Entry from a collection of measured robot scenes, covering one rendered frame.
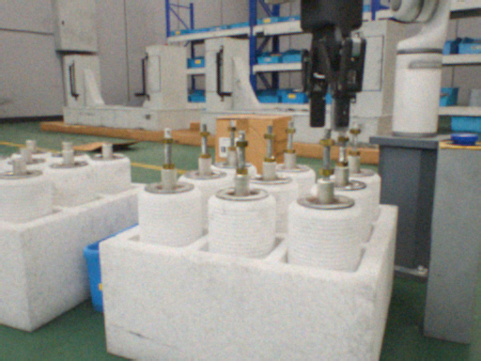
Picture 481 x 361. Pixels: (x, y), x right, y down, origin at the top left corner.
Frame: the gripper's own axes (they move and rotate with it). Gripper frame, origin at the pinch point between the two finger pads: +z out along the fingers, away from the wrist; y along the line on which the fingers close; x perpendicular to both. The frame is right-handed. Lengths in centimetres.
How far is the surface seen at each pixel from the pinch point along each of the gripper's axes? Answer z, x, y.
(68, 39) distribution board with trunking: -85, 113, 674
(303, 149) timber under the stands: 30, -79, 207
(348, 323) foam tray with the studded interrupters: 23.2, 0.6, -9.0
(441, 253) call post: 21.2, -21.7, 3.7
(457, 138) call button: 3.5, -23.4, 4.7
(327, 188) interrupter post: 8.7, 0.2, -1.1
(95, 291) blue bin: 32, 32, 27
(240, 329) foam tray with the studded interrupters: 26.9, 11.6, -1.0
